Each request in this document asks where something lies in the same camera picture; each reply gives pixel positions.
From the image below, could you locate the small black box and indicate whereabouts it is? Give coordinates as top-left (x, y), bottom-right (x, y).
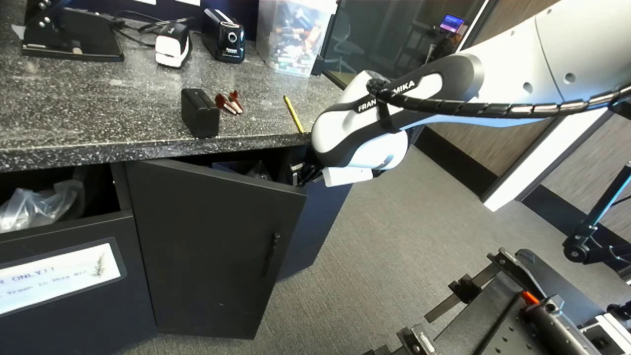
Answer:
top-left (180, 86), bottom-right (223, 139)

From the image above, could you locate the small red clip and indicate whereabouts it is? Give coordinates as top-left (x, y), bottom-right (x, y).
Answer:
top-left (227, 88), bottom-right (247, 113)
top-left (213, 92), bottom-right (239, 117)

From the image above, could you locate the small blue lit screen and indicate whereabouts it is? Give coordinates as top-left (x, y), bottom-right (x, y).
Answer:
top-left (438, 11), bottom-right (472, 36)

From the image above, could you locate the thin black desk cable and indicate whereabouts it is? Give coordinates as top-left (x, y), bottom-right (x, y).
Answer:
top-left (111, 15), bottom-right (176, 48)

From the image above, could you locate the black cabinet with granite top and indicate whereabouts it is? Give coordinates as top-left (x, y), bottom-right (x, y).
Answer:
top-left (0, 17), bottom-right (355, 355)

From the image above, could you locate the black door handle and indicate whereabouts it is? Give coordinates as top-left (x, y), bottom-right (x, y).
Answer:
top-left (261, 228), bottom-right (284, 277)

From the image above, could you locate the blue and black stand leg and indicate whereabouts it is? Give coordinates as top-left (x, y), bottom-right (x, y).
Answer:
top-left (560, 161), bottom-right (631, 281)

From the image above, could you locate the light grey wrist camera box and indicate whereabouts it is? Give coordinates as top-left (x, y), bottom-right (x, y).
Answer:
top-left (322, 165), bottom-right (379, 188)

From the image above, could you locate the white stapler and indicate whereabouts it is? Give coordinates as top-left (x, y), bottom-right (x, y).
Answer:
top-left (154, 21), bottom-right (194, 68)

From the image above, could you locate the black spiral wrapped cable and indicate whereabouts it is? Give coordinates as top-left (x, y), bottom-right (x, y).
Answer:
top-left (365, 74), bottom-right (631, 119)

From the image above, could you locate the black cabinet door with handle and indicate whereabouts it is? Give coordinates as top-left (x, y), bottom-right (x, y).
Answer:
top-left (123, 157), bottom-right (310, 340)

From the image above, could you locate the clear plastic bag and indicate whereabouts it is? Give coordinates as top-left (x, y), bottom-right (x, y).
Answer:
top-left (0, 177), bottom-right (87, 236)

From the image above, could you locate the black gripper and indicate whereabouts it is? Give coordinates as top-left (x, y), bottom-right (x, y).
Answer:
top-left (296, 153), bottom-right (330, 190)

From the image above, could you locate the dark glass panel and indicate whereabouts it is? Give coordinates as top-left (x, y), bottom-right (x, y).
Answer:
top-left (312, 0), bottom-right (493, 90)

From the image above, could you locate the yellow pencil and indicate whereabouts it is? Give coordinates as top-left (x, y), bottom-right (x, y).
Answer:
top-left (282, 94), bottom-right (308, 137)

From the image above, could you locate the white paper label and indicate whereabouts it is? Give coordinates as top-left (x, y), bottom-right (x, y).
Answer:
top-left (0, 238), bottom-right (128, 319)

